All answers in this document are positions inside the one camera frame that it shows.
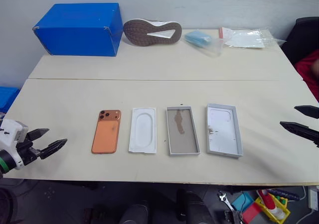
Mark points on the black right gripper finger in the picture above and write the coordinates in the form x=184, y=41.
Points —
x=309, y=110
x=301, y=132

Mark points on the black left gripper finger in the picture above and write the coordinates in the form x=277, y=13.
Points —
x=53, y=148
x=38, y=134

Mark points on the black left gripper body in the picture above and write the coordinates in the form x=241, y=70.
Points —
x=27, y=151

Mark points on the orange smartphone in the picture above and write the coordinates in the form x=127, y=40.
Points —
x=106, y=137

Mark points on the white phone box lid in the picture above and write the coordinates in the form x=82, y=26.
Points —
x=223, y=132

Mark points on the white phone tray insert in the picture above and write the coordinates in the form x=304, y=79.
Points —
x=143, y=130

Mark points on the grey phone box base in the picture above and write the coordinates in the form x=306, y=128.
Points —
x=183, y=134

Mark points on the blue cardboard shoe box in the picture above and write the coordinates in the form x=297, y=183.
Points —
x=77, y=32

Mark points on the person in red clothing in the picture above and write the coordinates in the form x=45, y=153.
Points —
x=309, y=69

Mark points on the blue plastic crate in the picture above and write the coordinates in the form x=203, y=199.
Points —
x=7, y=98

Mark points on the white power strip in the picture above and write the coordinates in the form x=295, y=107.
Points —
x=313, y=199

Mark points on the black chair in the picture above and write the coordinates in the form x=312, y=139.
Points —
x=302, y=38

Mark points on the red and white bottle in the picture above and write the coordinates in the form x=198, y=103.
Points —
x=269, y=201

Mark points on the yellow plastic bin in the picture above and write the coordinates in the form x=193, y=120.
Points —
x=284, y=210

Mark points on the clear bag with white papers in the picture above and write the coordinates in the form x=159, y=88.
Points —
x=246, y=38

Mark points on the silver adjustable wrench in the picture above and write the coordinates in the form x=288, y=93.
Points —
x=225, y=200

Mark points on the dark rounded shape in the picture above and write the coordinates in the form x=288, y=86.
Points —
x=134, y=212
x=193, y=207

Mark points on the blue pads in clear bag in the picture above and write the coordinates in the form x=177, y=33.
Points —
x=198, y=39

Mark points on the white sneaker with brown sole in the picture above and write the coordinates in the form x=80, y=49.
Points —
x=143, y=33

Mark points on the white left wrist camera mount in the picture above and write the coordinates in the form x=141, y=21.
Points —
x=11, y=134

